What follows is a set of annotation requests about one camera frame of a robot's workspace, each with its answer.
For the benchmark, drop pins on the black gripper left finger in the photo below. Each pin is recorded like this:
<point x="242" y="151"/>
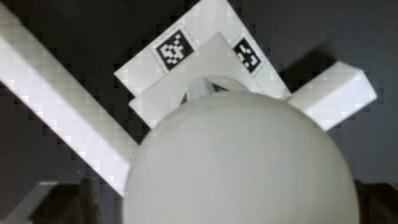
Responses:
<point x="59" y="203"/>

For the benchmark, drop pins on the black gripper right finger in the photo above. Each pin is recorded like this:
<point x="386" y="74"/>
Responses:
<point x="377" y="202"/>

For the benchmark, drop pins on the white lamp base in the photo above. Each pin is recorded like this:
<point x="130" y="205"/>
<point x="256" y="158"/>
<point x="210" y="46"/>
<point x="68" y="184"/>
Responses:
<point x="196" y="66"/>

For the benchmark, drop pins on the white fence frame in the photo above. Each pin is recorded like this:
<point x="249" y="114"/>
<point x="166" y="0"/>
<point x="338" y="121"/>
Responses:
<point x="331" y="98"/>

